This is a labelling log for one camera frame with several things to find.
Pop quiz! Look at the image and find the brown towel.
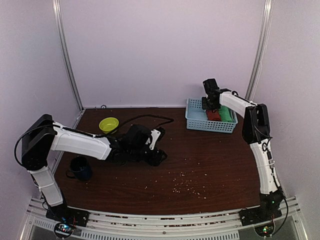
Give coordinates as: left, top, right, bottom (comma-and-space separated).
205, 109, 222, 122

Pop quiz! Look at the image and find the dark blue mug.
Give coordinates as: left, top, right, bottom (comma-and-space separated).
65, 156, 93, 182

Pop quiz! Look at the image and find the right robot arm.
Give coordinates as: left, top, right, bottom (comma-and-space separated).
201, 78, 284, 221

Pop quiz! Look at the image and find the left aluminium frame post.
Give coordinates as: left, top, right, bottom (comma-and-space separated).
51, 0, 84, 111

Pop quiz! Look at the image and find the green plastic bowl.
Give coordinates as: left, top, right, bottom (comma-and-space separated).
98, 117, 119, 134

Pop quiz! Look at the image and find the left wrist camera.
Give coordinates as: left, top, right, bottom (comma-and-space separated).
145, 127, 166, 151

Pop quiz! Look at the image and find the right aluminium frame post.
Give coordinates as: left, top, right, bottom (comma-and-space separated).
245, 0, 274, 101

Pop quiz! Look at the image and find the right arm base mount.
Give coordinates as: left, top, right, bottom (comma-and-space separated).
238, 206, 282, 226

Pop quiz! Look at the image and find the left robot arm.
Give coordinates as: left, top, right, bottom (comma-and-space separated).
13, 114, 168, 222

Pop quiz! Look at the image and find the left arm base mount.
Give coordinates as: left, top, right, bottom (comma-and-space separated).
45, 208, 90, 227

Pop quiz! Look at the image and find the light blue plastic basket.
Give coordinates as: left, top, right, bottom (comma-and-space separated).
185, 98, 238, 134

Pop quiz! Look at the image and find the aluminium frame post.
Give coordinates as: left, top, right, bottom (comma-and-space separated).
245, 0, 274, 101
51, 0, 84, 111

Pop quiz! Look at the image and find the aluminium front rail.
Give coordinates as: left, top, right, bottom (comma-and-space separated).
19, 197, 308, 240

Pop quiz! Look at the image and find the green towel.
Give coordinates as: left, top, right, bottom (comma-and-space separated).
218, 106, 234, 123

